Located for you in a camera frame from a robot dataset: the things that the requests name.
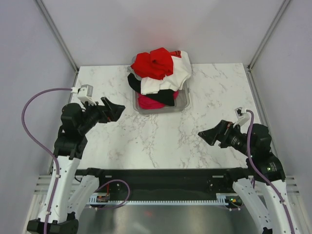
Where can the aluminium frame post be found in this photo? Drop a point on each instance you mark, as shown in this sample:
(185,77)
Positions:
(273,25)
(47,17)

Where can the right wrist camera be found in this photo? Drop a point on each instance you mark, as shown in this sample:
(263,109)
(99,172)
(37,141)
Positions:
(242,116)

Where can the clear plastic bin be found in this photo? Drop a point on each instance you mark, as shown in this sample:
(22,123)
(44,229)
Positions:
(176,82)

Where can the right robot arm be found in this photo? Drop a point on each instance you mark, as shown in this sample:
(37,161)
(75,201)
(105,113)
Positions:
(265,197)

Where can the pink t-shirt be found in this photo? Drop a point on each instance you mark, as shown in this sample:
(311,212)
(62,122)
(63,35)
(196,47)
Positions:
(157,101)

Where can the left aluminium frame post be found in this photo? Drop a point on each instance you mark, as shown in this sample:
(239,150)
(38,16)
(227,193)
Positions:
(47,17)

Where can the white cable duct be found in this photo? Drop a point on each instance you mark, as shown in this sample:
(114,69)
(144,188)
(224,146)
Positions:
(221,200)

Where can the right aluminium frame post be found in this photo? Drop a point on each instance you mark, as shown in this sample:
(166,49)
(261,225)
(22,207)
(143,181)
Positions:
(273,25)

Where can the grey t-shirt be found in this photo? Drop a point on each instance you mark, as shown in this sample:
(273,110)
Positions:
(130,70)

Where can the black t-shirt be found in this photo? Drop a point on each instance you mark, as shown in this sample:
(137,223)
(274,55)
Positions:
(136,84)

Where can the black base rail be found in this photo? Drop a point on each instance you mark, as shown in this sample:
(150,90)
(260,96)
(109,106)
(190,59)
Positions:
(162,184)

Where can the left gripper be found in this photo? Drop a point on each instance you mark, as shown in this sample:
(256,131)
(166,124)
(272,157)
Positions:
(106,113)

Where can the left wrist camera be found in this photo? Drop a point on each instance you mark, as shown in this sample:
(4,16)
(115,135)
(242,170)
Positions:
(84,94)

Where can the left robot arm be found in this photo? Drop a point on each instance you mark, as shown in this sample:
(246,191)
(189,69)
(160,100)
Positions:
(62,208)

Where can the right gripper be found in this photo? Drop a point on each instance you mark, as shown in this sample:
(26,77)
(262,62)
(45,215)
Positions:
(221,132)

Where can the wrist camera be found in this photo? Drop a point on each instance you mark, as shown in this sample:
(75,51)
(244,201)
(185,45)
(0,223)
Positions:
(84,94)
(242,116)

